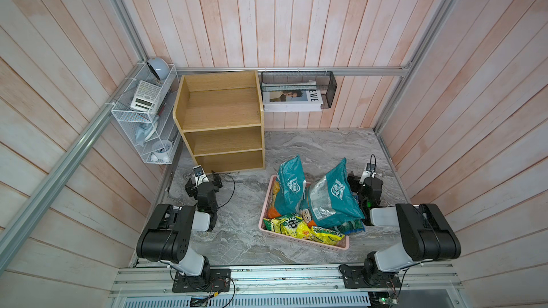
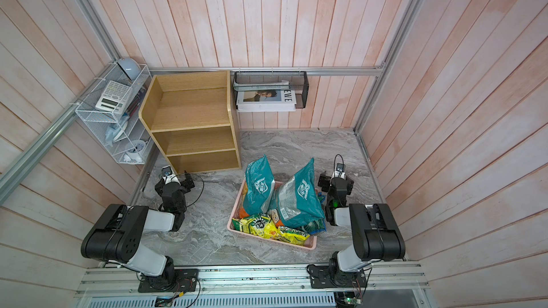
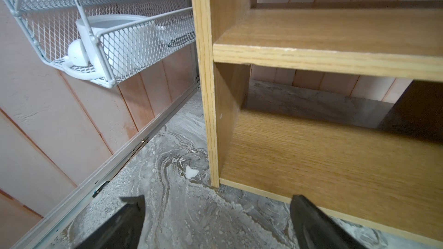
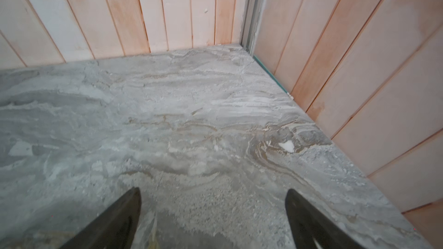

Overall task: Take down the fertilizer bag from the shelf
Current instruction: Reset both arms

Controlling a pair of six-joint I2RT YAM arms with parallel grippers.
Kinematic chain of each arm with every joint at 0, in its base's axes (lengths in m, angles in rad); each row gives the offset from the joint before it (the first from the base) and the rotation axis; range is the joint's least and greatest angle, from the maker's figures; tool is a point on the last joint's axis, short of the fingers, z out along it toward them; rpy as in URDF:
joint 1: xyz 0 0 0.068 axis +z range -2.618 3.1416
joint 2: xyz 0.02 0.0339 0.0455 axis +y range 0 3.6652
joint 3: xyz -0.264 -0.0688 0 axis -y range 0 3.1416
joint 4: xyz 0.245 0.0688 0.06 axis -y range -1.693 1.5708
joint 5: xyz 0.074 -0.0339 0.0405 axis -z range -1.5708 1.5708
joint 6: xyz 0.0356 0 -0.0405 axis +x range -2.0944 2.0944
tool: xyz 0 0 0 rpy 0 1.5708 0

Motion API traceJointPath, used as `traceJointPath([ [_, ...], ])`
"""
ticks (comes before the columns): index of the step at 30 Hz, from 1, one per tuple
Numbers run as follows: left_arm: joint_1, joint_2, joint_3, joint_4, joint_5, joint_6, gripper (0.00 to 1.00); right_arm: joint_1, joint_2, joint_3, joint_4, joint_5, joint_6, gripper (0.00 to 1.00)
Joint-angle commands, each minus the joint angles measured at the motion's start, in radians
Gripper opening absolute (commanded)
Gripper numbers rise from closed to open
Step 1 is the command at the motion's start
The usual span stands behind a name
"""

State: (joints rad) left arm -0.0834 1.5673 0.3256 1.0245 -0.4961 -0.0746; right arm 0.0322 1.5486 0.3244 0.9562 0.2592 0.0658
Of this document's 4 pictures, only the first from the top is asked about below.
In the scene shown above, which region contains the teal orange bag front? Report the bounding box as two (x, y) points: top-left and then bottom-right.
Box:
(300, 158), (365, 228)

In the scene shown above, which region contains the teal orange bag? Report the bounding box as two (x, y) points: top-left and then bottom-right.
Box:
(265, 155), (305, 218)
(300, 158), (365, 228)

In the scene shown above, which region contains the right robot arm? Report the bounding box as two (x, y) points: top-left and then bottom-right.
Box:
(339, 171), (462, 289)

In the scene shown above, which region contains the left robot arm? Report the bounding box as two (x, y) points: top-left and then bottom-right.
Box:
(136, 166), (223, 279)

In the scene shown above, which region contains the wooden three-tier shelf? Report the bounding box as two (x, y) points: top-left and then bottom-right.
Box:
(173, 71), (265, 173)

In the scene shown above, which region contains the pink plastic basket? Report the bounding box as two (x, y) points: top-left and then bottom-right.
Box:
(258, 175), (350, 252)

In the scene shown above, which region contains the light blue cloth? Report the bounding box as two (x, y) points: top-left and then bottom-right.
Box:
(135, 116), (159, 146)

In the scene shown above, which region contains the white hardcover book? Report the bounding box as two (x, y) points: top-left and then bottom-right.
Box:
(261, 81), (323, 113)

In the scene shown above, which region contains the white calculator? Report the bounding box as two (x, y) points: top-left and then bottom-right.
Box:
(130, 81), (161, 115)

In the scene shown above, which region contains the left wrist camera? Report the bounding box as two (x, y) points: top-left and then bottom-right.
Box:
(193, 165), (209, 187)

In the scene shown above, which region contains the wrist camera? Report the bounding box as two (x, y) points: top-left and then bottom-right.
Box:
(193, 165), (209, 187)
(360, 154), (377, 184)

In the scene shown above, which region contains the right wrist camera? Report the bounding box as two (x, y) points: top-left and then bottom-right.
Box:
(360, 154), (377, 184)

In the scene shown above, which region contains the black mesh wall shelf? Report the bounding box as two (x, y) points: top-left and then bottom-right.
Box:
(260, 71), (338, 111)

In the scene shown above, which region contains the white wire mesh rack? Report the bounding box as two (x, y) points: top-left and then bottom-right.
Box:
(111, 63), (181, 165)

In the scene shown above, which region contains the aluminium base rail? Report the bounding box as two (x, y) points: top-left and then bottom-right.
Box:
(106, 262), (471, 307)

